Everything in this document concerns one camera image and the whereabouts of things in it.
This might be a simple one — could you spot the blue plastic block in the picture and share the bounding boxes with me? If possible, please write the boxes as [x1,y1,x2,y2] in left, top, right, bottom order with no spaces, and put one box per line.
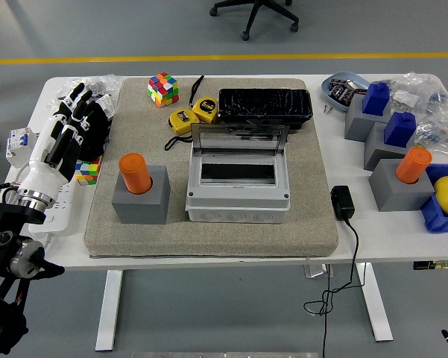
[383,111,417,147]
[362,81,391,116]

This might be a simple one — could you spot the black glossy plastic tray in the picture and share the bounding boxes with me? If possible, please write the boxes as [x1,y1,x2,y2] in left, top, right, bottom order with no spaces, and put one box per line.
[217,88,314,131]

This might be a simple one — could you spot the grey block holder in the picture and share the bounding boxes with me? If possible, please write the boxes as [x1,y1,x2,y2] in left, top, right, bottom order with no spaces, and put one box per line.
[363,121,418,172]
[344,95,392,142]

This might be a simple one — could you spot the pale blue plate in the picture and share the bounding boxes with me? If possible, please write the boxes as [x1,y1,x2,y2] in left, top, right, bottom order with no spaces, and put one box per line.
[320,72,370,113]

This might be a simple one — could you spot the black office chair base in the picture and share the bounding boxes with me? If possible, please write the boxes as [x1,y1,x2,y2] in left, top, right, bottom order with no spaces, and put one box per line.
[209,0,300,41]

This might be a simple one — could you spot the orange cylinder battery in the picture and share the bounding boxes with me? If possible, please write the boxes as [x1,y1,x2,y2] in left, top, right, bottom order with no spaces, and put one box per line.
[119,152,153,195]
[395,146,433,185]

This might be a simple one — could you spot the table height control panel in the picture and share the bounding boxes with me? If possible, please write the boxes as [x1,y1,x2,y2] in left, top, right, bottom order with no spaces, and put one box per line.
[412,260,448,271]

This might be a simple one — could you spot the grey-brown mat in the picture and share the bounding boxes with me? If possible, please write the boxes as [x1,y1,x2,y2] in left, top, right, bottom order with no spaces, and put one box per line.
[83,77,339,259]

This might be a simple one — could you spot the colourful puzzle cube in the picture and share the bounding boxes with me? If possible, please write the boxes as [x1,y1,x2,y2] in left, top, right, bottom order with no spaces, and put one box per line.
[74,156,104,186]
[147,72,180,108]

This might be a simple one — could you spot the dark wrapped candies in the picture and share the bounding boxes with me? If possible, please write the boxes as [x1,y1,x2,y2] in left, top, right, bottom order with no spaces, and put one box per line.
[328,78,368,105]

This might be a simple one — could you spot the white circuit breaker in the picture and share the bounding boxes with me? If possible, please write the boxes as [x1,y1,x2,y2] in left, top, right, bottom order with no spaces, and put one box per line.
[5,127,42,169]

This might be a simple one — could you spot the black adapter cord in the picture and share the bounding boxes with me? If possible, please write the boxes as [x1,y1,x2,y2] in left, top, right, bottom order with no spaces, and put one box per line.
[303,218,366,358]

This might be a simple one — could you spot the white table leg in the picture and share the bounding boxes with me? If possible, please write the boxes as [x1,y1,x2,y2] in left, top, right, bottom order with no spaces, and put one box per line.
[356,263,394,342]
[95,270,124,352]

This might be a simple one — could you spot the clear bags of small parts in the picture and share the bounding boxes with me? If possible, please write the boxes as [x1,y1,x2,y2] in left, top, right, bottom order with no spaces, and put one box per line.
[372,72,448,161]

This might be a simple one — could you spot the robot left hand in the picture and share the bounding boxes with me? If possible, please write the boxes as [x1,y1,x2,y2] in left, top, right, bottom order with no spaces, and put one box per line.
[21,82,98,195]

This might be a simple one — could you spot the clear plastic bracket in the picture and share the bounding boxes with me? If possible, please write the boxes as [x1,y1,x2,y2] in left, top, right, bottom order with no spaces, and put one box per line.
[303,263,335,279]

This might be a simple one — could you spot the grey block with round hole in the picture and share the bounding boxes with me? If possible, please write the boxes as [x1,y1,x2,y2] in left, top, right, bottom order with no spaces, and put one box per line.
[368,159,436,213]
[111,165,171,225]

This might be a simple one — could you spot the white power strip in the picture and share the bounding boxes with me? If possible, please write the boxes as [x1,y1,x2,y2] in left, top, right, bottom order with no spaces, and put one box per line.
[28,178,79,238]

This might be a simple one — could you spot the black power adapter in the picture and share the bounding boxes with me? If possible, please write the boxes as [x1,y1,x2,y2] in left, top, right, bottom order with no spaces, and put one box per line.
[329,185,356,222]

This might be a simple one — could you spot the clear bag of metal parts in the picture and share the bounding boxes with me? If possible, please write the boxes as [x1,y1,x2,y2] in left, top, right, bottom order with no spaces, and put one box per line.
[55,74,122,109]

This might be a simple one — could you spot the blue plastic bin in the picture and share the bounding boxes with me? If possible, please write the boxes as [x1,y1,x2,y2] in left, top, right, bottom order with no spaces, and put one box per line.
[420,163,448,234]

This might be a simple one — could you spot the light grey junction box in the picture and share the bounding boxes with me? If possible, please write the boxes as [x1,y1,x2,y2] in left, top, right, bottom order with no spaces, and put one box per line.
[185,147,291,224]

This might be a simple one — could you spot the yellow tape measure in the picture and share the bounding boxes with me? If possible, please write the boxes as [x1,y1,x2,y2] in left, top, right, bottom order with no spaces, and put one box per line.
[164,108,201,152]
[189,75,221,126]

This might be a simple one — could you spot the smoky transparent box lid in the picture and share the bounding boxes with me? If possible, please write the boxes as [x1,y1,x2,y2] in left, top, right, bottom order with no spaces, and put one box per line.
[190,122,291,154]

